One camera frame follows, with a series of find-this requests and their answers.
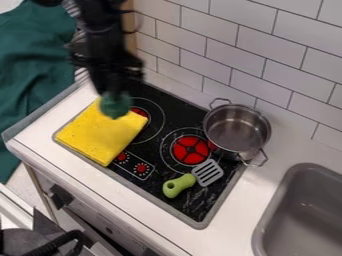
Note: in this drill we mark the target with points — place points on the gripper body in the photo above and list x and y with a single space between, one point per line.
112 71

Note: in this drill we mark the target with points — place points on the green toy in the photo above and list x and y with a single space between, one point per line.
115 106

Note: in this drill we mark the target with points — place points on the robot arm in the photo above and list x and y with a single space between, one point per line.
103 26

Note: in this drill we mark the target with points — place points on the silver pot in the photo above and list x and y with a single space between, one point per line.
237 128

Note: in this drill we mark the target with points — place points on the yellow cloth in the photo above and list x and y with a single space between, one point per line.
100 135

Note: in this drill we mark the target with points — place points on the toy stove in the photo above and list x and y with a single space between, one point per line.
178 116

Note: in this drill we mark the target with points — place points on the dark green cloth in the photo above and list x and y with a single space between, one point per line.
31 66

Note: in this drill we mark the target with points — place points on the toy sink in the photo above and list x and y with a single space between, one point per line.
302 213

